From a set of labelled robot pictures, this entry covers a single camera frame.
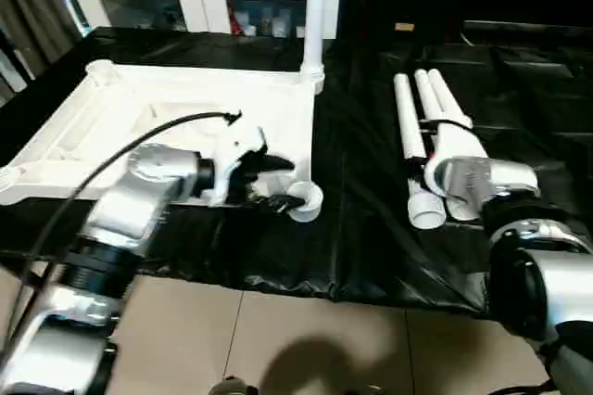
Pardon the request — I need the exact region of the grey robot torso piece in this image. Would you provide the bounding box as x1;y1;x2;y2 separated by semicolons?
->
210;376;259;395

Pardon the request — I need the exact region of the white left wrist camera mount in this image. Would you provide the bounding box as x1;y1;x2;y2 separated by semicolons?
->
208;125;268;206

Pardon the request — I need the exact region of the black plastic mat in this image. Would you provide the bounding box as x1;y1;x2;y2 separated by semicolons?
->
0;26;593;317

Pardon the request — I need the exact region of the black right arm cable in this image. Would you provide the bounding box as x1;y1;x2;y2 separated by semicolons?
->
416;117;472;132

